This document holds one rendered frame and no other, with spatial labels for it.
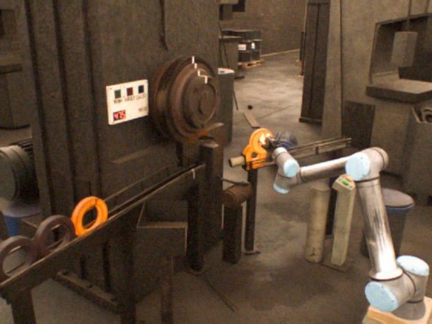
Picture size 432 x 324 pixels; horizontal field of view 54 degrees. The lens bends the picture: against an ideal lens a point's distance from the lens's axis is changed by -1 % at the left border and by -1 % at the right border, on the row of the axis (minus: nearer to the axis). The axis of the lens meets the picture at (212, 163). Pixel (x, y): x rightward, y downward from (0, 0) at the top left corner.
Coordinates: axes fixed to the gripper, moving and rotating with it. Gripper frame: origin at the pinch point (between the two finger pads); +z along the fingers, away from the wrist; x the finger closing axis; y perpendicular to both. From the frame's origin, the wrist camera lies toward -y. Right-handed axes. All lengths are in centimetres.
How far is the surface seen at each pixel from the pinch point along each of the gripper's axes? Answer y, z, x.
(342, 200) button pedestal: -28, -37, -44
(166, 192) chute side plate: -11, -23, 67
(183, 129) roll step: 17, -9, 55
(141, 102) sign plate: 31, 0, 76
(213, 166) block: -16.9, 0.9, 29.9
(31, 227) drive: -72, 34, 139
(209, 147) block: -6.3, 6.4, 31.5
